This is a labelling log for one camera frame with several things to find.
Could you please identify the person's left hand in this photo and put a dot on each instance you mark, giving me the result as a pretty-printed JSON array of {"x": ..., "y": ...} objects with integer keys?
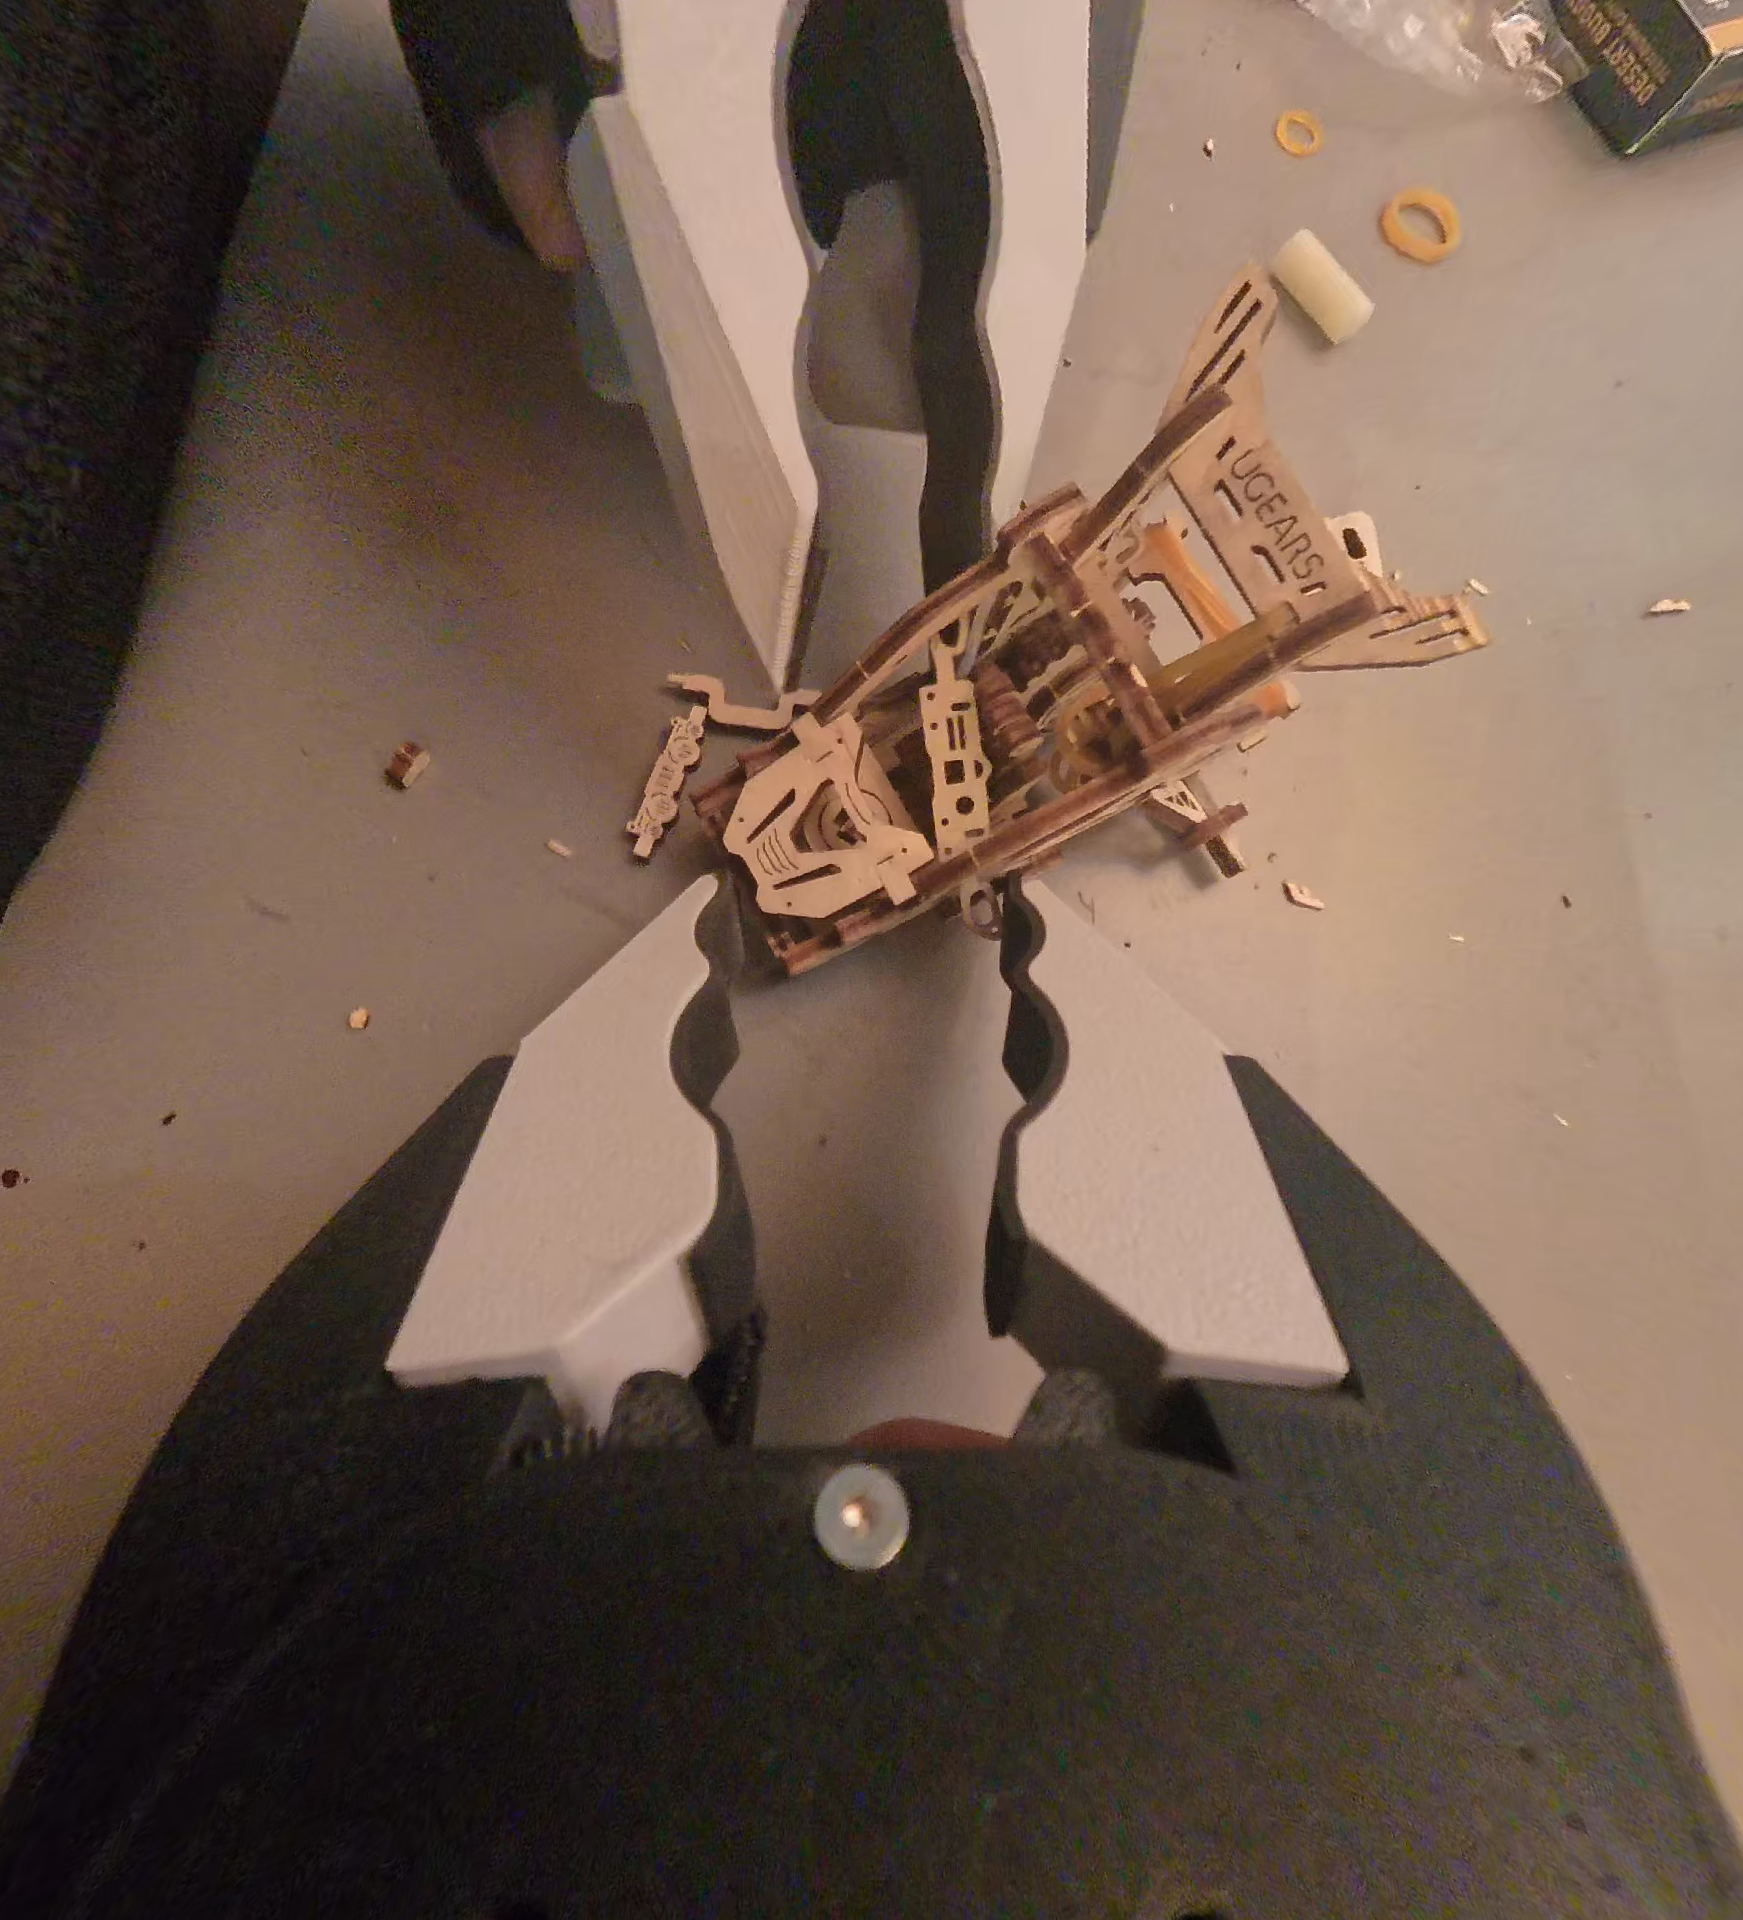
[{"x": 531, "y": 187}]

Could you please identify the clear plastic bag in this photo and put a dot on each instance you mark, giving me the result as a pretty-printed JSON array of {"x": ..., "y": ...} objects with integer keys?
[{"x": 1412, "y": 30}]

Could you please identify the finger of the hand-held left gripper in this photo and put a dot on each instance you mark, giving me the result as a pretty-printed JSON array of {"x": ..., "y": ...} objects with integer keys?
[
  {"x": 1037, "y": 148},
  {"x": 704, "y": 178}
]

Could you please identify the small yellow rubber band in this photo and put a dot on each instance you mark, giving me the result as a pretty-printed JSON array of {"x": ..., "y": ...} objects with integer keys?
[{"x": 1281, "y": 133}]

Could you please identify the black printed box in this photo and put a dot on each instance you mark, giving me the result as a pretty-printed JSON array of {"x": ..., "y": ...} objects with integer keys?
[{"x": 1666, "y": 76}]

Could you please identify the person's right hand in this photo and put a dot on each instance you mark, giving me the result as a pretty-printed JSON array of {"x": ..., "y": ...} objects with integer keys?
[{"x": 932, "y": 1436}]

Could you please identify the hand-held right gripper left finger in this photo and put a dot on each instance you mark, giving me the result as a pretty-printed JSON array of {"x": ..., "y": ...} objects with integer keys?
[{"x": 554, "y": 1202}]

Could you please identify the cream wax cylinder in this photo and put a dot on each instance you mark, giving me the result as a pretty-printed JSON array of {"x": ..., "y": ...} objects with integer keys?
[{"x": 1320, "y": 283}]

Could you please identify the wooden mechanical model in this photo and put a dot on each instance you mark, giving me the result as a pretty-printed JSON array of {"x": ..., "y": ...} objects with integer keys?
[{"x": 808, "y": 826}]

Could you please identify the toothed wooden strip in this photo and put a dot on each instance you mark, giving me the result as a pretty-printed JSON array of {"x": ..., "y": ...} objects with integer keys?
[{"x": 663, "y": 792}]

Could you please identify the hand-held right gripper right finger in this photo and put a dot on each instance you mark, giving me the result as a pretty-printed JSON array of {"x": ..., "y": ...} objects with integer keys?
[{"x": 1183, "y": 1202}]

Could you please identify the perforated wooden link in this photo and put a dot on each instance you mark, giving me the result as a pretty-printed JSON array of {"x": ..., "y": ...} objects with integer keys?
[{"x": 959, "y": 749}]

